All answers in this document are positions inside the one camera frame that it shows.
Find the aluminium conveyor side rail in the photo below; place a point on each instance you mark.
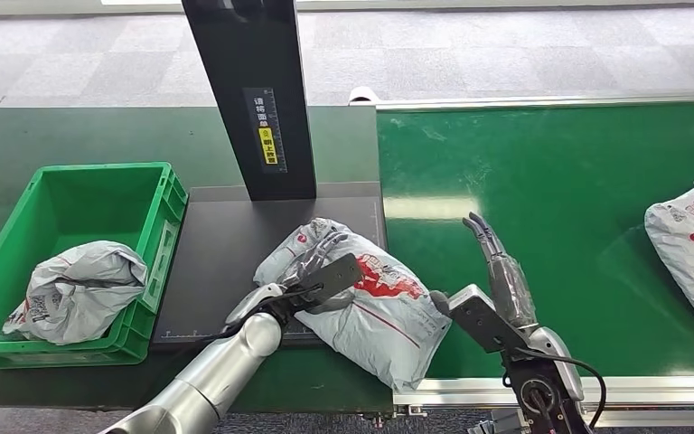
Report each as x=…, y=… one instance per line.
x=562, y=100
x=670, y=389

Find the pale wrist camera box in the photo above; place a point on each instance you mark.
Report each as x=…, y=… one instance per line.
x=335, y=278
x=482, y=317

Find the green plastic crate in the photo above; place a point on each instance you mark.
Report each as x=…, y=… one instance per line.
x=158, y=203

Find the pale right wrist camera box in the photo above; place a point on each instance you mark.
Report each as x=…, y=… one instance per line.
x=482, y=317

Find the grey courier bag red print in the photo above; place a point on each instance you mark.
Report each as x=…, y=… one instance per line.
x=383, y=323

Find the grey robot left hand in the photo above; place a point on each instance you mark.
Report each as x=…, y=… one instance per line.
x=311, y=260

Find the black yellow label sticker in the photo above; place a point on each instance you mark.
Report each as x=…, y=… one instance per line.
x=266, y=132

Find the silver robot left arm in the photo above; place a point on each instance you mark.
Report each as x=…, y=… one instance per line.
x=215, y=377

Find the white conveyor end cap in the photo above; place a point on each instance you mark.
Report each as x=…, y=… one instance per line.
x=362, y=96

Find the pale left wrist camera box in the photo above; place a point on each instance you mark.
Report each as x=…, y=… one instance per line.
x=335, y=278

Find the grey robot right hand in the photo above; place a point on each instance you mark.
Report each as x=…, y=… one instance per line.
x=508, y=287

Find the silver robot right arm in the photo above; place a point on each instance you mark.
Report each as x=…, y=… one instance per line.
x=553, y=371

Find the crumpled grey courier bag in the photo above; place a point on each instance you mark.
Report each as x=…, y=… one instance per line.
x=77, y=287

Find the black scale column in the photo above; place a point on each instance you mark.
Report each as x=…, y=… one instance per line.
x=245, y=60

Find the green conveyor belt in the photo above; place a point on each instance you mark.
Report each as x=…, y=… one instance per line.
x=562, y=180

